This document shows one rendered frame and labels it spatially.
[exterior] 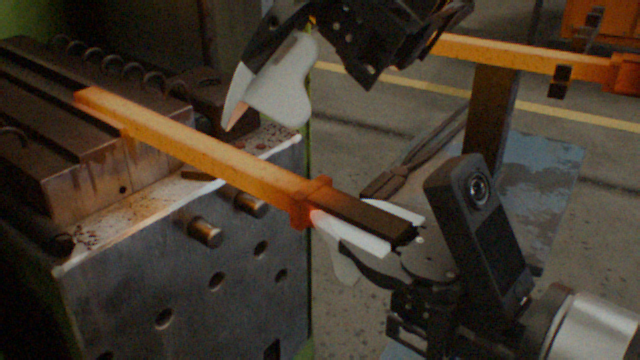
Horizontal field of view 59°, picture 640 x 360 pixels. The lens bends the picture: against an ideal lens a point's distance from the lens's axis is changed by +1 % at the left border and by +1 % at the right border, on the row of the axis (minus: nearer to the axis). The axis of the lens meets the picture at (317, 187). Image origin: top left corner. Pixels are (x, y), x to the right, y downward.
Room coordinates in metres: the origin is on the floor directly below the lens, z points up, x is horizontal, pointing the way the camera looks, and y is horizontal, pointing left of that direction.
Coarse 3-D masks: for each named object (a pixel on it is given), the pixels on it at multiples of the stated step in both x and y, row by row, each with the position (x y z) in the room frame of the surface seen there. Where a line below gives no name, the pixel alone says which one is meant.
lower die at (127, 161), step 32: (0, 64) 0.74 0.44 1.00; (64, 64) 0.77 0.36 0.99; (0, 96) 0.66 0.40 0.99; (32, 96) 0.66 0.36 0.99; (64, 96) 0.64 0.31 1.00; (128, 96) 0.66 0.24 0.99; (160, 96) 0.66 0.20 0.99; (32, 128) 0.57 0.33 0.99; (64, 128) 0.57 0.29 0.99; (96, 128) 0.57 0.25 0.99; (0, 160) 0.53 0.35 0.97; (32, 160) 0.52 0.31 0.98; (64, 160) 0.52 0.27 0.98; (96, 160) 0.53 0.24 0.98; (128, 160) 0.56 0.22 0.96; (160, 160) 0.59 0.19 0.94; (32, 192) 0.50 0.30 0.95; (64, 192) 0.49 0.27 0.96; (96, 192) 0.52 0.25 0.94; (128, 192) 0.55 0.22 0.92; (64, 224) 0.49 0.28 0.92
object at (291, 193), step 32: (96, 96) 0.62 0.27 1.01; (128, 128) 0.56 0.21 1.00; (160, 128) 0.54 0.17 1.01; (192, 128) 0.54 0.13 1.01; (192, 160) 0.49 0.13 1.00; (224, 160) 0.47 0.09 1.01; (256, 160) 0.47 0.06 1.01; (256, 192) 0.44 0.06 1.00; (288, 192) 0.41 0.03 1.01; (320, 192) 0.40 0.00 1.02; (352, 224) 0.37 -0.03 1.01; (384, 224) 0.36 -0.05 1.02
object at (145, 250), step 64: (256, 128) 0.72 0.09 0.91; (192, 192) 0.55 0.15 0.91; (0, 256) 0.51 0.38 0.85; (128, 256) 0.47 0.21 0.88; (192, 256) 0.54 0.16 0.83; (0, 320) 0.71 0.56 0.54; (64, 320) 0.43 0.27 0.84; (128, 320) 0.46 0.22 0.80; (192, 320) 0.52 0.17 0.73; (256, 320) 0.61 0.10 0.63
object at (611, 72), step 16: (448, 48) 0.74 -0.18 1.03; (464, 48) 0.73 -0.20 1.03; (480, 48) 0.72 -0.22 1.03; (496, 48) 0.71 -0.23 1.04; (512, 48) 0.71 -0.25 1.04; (528, 48) 0.71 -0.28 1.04; (544, 48) 0.71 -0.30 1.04; (496, 64) 0.71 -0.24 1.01; (512, 64) 0.70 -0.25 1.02; (528, 64) 0.69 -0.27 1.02; (544, 64) 0.68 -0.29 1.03; (576, 64) 0.66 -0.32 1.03; (592, 64) 0.66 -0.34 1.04; (608, 64) 0.65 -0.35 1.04; (624, 64) 0.65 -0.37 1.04; (592, 80) 0.65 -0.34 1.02; (608, 80) 0.64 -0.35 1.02; (624, 80) 0.64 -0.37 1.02
